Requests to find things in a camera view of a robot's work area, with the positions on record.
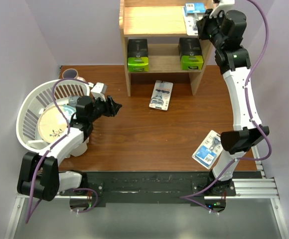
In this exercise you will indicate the wooden two-tier shelf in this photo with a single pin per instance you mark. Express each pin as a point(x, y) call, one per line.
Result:
point(152, 18)

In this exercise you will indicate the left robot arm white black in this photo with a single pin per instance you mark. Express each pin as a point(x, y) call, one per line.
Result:
point(39, 175)

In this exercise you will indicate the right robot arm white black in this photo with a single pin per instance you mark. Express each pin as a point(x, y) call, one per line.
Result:
point(235, 67)

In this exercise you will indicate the white plastic slatted basket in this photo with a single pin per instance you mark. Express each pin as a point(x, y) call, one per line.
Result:
point(36, 102)

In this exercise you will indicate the blue razor blister pack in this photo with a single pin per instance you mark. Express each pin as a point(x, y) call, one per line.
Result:
point(193, 12)
point(209, 150)

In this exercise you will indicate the grey cup in basket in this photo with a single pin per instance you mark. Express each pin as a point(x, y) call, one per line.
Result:
point(72, 101)

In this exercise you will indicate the cream and teal plate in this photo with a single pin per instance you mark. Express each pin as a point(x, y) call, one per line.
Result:
point(52, 123)

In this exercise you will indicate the aluminium frame rail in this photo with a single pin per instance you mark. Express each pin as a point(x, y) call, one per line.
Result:
point(143, 139)

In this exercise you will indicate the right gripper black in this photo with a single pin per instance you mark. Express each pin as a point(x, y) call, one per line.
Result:
point(206, 21)

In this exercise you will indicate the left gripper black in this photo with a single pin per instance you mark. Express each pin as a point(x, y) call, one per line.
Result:
point(111, 107)

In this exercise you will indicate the black green razor box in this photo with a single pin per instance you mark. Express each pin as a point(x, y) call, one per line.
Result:
point(190, 53)
point(138, 55)

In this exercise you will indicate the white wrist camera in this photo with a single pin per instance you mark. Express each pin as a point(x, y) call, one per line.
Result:
point(219, 5)
point(98, 90)

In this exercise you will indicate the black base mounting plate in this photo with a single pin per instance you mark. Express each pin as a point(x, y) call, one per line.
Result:
point(156, 187)

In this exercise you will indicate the purple and pink mug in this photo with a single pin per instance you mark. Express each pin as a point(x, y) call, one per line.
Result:
point(70, 73)

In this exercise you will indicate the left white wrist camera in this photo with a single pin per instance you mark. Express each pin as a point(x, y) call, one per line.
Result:
point(98, 90)

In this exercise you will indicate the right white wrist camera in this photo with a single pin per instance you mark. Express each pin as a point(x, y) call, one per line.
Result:
point(219, 5)

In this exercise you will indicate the white bowl under basket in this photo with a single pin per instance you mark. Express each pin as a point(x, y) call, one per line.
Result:
point(78, 150)

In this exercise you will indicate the white Gillette razor blister pack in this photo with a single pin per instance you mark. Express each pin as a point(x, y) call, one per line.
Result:
point(161, 95)

